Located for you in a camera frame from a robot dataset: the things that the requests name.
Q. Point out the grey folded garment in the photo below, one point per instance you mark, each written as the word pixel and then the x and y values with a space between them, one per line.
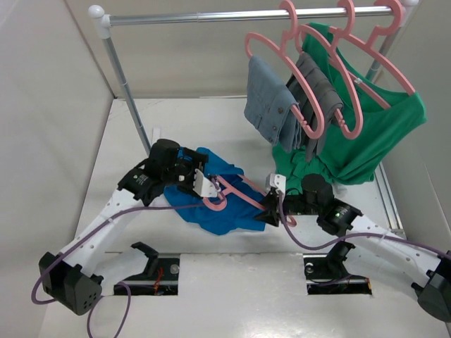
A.
pixel 329 102

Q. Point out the green t shirt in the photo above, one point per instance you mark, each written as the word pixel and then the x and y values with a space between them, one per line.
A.
pixel 353 161

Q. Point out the blue t shirt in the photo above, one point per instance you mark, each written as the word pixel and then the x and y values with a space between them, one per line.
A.
pixel 237 215

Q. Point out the pink hanger with green shirt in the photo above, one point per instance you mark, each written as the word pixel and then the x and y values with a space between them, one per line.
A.
pixel 351 81

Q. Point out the pink plastic hanger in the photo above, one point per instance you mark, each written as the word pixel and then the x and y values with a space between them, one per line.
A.
pixel 230 189

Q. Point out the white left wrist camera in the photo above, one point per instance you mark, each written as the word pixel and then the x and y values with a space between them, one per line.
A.
pixel 202 186

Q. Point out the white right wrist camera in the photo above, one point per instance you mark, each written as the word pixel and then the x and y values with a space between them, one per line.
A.
pixel 276 181

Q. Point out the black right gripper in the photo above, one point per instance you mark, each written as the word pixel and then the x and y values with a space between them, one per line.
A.
pixel 272 212

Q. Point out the silver white clothes rack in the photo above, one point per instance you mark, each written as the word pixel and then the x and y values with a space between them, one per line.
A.
pixel 104 22

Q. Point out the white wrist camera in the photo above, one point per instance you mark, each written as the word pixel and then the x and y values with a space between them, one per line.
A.
pixel 276 181
pixel 202 186

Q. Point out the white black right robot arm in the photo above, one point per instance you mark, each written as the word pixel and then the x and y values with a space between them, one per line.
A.
pixel 360 246

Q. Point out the folded blue denim jeans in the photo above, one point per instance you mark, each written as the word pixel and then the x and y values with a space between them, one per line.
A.
pixel 269 104

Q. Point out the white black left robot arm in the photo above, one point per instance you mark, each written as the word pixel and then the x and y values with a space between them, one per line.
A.
pixel 77 276

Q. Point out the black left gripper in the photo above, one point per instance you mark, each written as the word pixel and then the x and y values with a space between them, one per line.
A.
pixel 196 160

